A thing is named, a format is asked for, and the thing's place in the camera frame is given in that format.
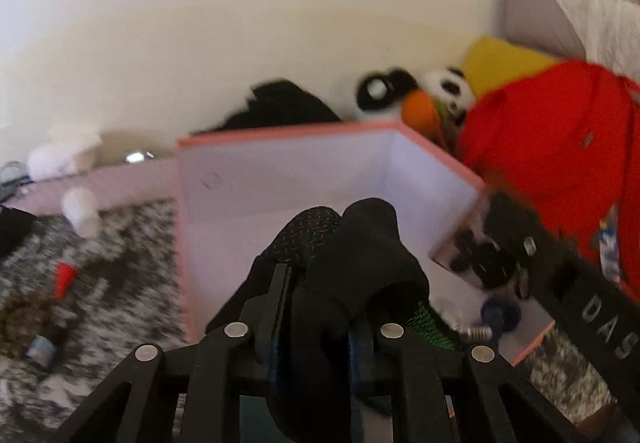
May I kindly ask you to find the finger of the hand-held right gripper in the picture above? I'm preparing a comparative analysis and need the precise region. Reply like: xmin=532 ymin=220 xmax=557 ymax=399
xmin=485 ymin=190 xmax=563 ymax=306

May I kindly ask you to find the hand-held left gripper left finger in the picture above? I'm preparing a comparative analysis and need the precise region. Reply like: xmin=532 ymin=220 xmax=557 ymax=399
xmin=52 ymin=262 xmax=293 ymax=443

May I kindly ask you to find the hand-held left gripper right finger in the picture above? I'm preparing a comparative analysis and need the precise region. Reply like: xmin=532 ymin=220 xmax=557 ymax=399
xmin=347 ymin=320 xmax=593 ymax=443

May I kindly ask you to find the blue plush toy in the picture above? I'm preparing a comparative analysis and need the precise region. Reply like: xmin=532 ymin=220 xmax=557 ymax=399
xmin=480 ymin=298 xmax=523 ymax=331

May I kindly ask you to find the black knit glove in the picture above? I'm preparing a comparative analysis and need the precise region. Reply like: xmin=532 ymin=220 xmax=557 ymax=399
xmin=205 ymin=197 xmax=458 ymax=429

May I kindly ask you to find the pink storage box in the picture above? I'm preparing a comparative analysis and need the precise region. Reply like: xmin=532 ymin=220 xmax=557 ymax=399
xmin=175 ymin=120 xmax=557 ymax=419

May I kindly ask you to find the red plastic cap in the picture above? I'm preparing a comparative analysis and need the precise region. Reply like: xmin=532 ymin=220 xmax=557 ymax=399
xmin=52 ymin=262 xmax=80 ymax=301

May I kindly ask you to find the battery blister pack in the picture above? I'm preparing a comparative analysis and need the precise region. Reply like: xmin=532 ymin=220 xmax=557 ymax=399
xmin=597 ymin=205 xmax=623 ymax=284

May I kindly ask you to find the red backpack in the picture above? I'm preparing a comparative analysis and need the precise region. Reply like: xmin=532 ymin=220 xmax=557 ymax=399
xmin=456 ymin=62 xmax=640 ymax=304

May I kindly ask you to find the grey speckled blanket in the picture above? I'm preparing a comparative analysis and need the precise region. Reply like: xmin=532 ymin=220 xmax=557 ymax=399
xmin=0 ymin=198 xmax=640 ymax=443

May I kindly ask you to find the orange plush fruit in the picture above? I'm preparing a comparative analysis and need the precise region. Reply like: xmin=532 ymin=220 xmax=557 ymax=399
xmin=402 ymin=90 xmax=443 ymax=131

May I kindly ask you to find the panda plush toy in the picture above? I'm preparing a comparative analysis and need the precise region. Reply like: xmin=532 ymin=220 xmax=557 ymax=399
xmin=354 ymin=67 xmax=478 ymax=128

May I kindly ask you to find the mauve bed sheet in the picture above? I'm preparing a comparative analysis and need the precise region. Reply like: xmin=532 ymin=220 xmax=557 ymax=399
xmin=0 ymin=155 xmax=178 ymax=218

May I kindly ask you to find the yellow pillow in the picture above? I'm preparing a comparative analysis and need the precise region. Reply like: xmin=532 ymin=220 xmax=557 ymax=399
xmin=462 ymin=35 xmax=561 ymax=96

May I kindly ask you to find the black crumpled cloth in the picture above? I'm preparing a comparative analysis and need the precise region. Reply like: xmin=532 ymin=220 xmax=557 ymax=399
xmin=192 ymin=79 xmax=346 ymax=136

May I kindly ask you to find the grey pillow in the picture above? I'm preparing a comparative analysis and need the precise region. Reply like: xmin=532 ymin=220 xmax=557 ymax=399
xmin=502 ymin=0 xmax=588 ymax=64

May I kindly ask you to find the black green glove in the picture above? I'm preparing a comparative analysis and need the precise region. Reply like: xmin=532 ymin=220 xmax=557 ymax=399
xmin=0 ymin=205 xmax=38 ymax=259

